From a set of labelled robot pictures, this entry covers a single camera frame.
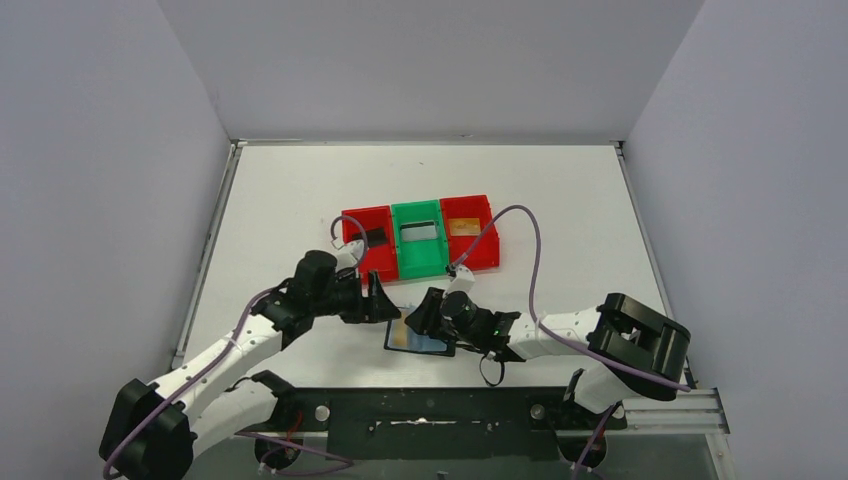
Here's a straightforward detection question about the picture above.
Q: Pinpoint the black leather card holder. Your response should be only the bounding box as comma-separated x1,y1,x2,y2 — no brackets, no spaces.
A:
383,306,456,357

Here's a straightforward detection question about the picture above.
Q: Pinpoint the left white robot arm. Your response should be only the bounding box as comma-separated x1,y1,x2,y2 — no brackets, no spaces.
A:
99,250,401,479

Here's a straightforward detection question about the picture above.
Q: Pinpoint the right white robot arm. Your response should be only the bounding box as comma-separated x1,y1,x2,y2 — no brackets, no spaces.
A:
404,288,691,427

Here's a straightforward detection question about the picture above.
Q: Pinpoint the orange card in holder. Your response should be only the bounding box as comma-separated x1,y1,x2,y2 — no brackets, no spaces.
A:
384,319,413,351

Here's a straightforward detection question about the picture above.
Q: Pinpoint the black card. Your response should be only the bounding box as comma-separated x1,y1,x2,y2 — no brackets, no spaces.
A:
351,226,391,250

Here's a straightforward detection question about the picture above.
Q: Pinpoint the gold credit card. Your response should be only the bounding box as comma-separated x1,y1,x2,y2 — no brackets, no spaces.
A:
447,217,482,237

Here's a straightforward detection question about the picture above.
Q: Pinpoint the silver card with magnetic stripe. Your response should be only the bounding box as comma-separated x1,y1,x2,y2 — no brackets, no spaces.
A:
399,221,440,242

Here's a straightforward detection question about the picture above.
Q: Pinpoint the left red plastic bin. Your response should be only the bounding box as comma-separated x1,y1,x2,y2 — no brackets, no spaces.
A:
342,205,399,283

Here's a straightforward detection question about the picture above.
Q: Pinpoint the green plastic bin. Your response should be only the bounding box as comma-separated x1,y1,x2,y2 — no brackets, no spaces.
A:
390,200,449,280

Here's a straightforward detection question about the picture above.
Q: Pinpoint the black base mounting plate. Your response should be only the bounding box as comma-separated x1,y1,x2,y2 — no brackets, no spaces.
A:
228,369,629,463

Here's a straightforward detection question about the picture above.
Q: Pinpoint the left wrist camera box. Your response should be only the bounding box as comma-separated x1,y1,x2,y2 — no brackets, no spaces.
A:
332,239,367,270

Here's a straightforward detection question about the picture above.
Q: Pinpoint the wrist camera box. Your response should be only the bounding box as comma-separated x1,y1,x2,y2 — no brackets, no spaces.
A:
332,239,367,270
444,264,475,296

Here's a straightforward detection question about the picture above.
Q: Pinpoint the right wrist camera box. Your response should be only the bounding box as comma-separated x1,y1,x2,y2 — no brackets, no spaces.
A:
444,264,475,296

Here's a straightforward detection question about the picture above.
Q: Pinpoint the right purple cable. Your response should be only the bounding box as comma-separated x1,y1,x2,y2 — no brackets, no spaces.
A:
447,204,692,393

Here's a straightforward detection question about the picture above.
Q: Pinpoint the aluminium table edge rail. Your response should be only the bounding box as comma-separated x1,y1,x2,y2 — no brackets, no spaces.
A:
170,139,246,370

